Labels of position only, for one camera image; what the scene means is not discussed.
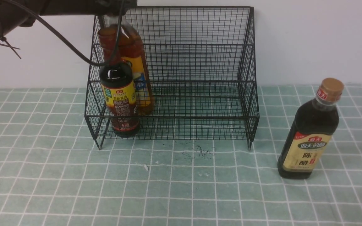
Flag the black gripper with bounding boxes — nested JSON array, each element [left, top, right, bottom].
[[95, 0, 137, 16]]

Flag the amber cooking wine bottle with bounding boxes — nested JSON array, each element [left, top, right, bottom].
[[104, 15, 155, 116]]

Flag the dark soy sauce bottle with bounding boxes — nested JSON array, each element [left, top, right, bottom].
[[98, 27, 140, 137]]

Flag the black vinegar bottle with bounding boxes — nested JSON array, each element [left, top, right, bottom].
[[277, 78, 344, 179]]

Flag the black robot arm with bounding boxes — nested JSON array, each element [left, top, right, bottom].
[[0, 0, 138, 40]]

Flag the green checkered tablecloth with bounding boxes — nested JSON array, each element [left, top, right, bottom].
[[0, 83, 362, 226]]

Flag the black cable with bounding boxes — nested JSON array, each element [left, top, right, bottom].
[[2, 0, 125, 67]]

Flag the black wire mesh rack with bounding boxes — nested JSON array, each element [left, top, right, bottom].
[[85, 6, 260, 150]]

